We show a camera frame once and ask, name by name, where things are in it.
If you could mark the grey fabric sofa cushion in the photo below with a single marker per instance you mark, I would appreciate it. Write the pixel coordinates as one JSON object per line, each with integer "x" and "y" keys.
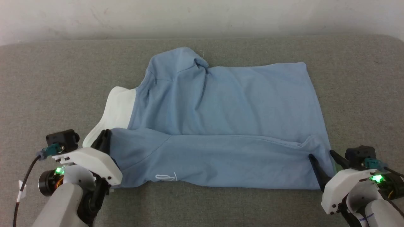
{"x": 47, "y": 94}

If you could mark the light blue white-collared garment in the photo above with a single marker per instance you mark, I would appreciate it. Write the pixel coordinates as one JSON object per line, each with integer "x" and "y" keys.
{"x": 227, "y": 126}

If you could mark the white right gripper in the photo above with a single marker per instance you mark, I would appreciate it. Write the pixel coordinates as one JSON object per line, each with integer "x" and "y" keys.
{"x": 339, "y": 186}

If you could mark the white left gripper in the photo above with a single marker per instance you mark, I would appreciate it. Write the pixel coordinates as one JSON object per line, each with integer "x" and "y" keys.
{"x": 91, "y": 160}

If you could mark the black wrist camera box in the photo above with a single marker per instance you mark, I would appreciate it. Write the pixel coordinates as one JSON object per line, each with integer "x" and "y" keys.
{"x": 63, "y": 138}
{"x": 358, "y": 154}

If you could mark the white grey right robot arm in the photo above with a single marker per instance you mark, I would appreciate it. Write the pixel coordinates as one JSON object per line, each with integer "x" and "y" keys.
{"x": 378, "y": 212}

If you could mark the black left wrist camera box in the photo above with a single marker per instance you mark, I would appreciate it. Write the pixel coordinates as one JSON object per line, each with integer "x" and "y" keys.
{"x": 63, "y": 138}

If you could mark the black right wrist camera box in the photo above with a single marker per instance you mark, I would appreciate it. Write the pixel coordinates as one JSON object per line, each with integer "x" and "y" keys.
{"x": 358, "y": 154}

